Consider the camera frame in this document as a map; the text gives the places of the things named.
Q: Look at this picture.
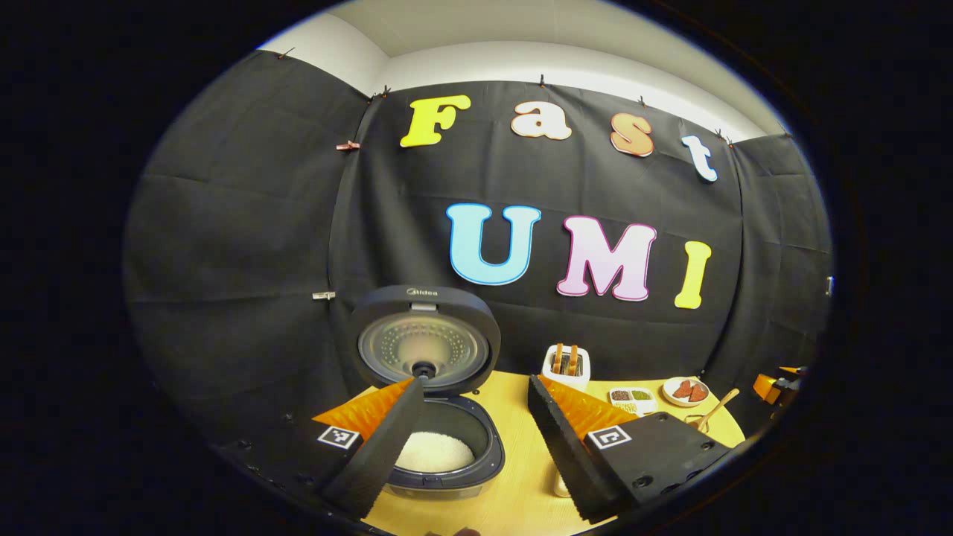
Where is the white round plate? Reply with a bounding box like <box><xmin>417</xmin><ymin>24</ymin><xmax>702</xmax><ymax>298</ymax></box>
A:
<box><xmin>662</xmin><ymin>377</ymin><xmax>710</xmax><ymax>408</ymax></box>

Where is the white toaster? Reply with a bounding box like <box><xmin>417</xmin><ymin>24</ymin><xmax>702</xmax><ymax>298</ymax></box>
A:
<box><xmin>541</xmin><ymin>344</ymin><xmax>591</xmax><ymax>393</ymax></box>

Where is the wooden spoon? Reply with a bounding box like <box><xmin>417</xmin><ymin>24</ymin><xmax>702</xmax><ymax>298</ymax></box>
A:
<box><xmin>696</xmin><ymin>388</ymin><xmax>741</xmax><ymax>433</ymax></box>

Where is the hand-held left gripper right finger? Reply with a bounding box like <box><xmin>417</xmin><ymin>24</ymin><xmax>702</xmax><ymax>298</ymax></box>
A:
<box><xmin>527</xmin><ymin>374</ymin><xmax>734</xmax><ymax>525</ymax></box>

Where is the white divided bean dish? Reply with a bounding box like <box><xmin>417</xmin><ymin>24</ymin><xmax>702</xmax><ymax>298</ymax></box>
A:
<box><xmin>608</xmin><ymin>387</ymin><xmax>659</xmax><ymax>416</ymax></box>

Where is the white rice heap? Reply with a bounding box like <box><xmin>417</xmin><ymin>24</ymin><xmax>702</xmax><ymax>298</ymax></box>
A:
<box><xmin>395</xmin><ymin>432</ymin><xmax>476</xmax><ymax>473</ymax></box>

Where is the black backdrop cloth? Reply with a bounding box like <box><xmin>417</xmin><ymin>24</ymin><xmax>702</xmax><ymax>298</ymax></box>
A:
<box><xmin>123</xmin><ymin>51</ymin><xmax>833</xmax><ymax>447</ymax></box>

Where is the dark grey rice cooker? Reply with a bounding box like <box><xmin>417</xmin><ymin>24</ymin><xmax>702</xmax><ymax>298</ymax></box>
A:
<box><xmin>348</xmin><ymin>285</ymin><xmax>506</xmax><ymax>500</ymax></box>

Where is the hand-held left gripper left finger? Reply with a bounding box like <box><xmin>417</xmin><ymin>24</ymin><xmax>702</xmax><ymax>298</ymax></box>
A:
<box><xmin>212</xmin><ymin>376</ymin><xmax>427</xmax><ymax>520</ymax></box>

